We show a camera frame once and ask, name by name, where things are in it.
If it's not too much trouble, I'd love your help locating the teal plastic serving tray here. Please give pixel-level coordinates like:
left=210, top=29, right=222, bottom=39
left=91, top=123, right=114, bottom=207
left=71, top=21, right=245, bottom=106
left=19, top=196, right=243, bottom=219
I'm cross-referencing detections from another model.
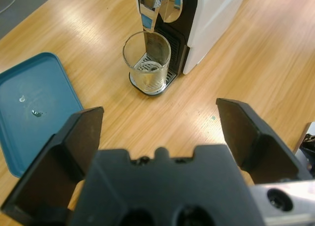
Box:
left=0, top=52, right=85, bottom=179

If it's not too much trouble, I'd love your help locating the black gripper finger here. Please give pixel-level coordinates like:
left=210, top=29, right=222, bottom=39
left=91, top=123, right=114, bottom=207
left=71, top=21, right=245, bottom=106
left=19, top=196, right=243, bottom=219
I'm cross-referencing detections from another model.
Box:
left=1, top=106, right=105, bottom=219
left=216, top=97, right=309, bottom=187

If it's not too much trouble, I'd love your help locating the white capsule coffee machine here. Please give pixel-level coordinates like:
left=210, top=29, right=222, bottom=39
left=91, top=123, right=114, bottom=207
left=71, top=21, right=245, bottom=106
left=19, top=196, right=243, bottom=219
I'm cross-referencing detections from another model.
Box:
left=134, top=0, right=249, bottom=76

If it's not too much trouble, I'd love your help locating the metal grid drip tray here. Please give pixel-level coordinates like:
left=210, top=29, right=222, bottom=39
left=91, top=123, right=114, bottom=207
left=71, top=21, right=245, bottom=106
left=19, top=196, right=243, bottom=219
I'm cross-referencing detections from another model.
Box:
left=129, top=52, right=187, bottom=97

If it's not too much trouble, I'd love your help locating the clear drinking glass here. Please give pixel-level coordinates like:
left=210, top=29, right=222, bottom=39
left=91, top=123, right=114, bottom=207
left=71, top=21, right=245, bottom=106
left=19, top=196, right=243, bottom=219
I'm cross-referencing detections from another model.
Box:
left=122, top=31, right=171, bottom=93

